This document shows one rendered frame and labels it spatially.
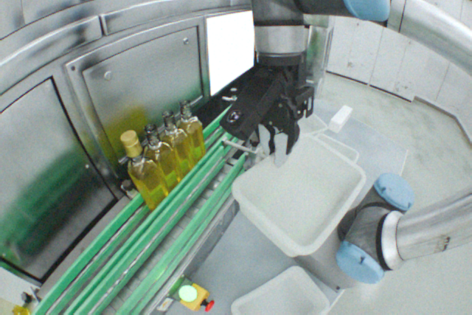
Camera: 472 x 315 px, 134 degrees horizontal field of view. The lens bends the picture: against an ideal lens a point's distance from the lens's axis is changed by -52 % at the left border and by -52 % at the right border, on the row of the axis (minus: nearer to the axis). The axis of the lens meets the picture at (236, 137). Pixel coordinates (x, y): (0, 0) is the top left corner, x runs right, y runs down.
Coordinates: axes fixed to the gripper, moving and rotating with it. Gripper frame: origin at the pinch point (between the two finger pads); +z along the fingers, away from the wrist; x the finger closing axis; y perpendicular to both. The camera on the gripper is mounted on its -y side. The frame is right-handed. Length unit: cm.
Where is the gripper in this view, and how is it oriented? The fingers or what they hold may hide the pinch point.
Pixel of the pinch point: (273, 162)
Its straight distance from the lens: 39.3
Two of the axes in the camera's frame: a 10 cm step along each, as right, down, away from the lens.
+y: 7.3, -4.3, 5.2
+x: -6.7, -3.4, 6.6
